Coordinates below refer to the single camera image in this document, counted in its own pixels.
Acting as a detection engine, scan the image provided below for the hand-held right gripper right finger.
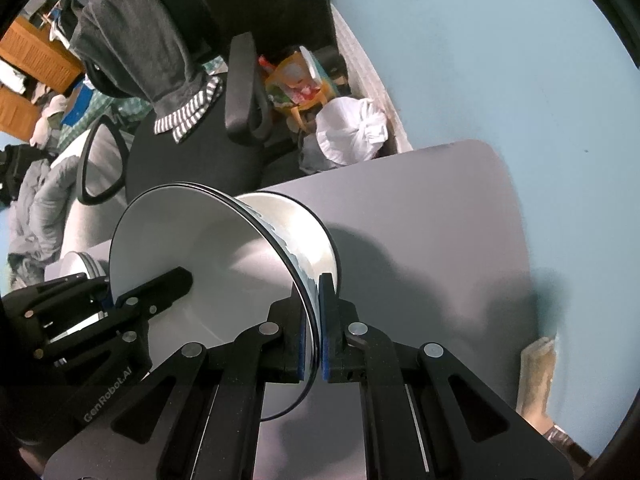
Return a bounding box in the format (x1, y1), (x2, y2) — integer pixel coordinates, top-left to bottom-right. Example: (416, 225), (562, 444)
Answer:
(319, 273), (574, 480)

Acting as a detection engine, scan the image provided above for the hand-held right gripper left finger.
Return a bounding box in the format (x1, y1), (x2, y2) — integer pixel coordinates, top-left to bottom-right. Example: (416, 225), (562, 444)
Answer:
(42, 295), (308, 480)

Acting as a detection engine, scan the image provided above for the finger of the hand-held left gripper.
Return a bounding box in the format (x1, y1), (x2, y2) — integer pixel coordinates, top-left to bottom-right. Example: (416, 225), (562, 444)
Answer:
(33, 309), (153, 376)
(115, 266), (194, 318)

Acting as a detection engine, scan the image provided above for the white ribbed bowl black rim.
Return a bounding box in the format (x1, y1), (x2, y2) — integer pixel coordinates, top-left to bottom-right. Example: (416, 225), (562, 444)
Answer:
(62, 251), (109, 282)

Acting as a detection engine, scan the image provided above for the white plate with black rim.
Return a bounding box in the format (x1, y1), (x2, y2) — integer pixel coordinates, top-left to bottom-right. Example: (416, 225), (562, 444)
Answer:
(107, 181), (322, 422)
(231, 191), (344, 312)

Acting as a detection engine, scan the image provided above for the grey puffy jacket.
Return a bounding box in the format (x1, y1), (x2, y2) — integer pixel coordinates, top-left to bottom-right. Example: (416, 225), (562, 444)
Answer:
(7, 159), (82, 287)

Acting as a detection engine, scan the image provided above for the black office chair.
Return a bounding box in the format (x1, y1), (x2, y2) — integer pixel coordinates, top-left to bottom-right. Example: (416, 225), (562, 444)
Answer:
(75, 0), (274, 211)

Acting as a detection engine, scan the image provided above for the black garment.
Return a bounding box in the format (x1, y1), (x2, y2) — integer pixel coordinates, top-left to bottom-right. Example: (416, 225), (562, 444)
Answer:
(0, 143), (52, 207)

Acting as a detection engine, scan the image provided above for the grey plastic bag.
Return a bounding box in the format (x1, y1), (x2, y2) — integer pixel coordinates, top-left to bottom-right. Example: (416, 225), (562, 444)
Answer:
(298, 132), (332, 176)

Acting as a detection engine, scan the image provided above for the green checkered cloth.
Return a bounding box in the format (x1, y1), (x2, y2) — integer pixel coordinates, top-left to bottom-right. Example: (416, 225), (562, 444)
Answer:
(57, 57), (222, 152)

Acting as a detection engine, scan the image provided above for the blue box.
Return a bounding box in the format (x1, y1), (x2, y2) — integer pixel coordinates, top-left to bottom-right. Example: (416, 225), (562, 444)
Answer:
(60, 85), (97, 129)

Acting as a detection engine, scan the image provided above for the wooden board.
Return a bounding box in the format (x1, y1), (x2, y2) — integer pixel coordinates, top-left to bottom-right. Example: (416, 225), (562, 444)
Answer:
(519, 335), (559, 422)

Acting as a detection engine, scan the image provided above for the white plastic bag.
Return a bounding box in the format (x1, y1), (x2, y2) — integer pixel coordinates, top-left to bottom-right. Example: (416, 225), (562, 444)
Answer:
(314, 95), (391, 167)

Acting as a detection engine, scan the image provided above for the dark hoodie on chair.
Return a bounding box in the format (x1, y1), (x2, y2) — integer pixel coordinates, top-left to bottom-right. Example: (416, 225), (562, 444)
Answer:
(69, 0), (224, 144)

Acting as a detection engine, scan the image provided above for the orange wooden cabinet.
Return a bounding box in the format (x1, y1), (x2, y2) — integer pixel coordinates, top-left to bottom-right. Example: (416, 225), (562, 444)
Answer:
(0, 15), (84, 142)

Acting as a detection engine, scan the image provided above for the white textured panel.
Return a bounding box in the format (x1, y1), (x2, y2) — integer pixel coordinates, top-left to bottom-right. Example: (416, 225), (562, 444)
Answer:
(329, 4), (414, 154)

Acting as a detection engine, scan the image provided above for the black fabric panel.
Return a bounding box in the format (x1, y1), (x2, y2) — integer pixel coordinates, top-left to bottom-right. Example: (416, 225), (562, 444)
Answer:
(199, 0), (337, 62)

